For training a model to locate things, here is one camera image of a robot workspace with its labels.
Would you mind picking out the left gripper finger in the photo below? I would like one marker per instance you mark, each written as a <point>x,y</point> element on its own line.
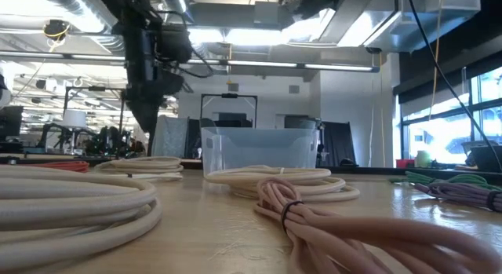
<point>155,113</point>
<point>146,115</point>

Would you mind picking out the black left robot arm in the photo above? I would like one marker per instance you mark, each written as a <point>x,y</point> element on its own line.
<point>139,50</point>

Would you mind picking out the black background robot arm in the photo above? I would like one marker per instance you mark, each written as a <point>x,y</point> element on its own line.
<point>110,140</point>

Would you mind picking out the white table lamp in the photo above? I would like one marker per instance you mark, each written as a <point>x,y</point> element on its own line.
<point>74,119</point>

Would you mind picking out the clear plastic bin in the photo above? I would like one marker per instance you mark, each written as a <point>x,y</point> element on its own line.
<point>259,148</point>

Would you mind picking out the long ceiling tube light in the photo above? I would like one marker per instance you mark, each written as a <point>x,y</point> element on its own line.
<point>274,64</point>

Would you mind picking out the black curtain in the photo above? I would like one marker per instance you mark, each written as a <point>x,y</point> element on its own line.
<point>337,142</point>

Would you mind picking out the red box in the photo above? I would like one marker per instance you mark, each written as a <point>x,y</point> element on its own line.
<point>405,163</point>

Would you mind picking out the black container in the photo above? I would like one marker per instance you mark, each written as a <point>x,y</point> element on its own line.
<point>486,158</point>

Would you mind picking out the black station frame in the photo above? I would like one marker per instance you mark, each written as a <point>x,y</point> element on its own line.
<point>96,88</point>
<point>229,95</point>

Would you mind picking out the silver ventilation duct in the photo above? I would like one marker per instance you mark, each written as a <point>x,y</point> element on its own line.
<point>412,26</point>

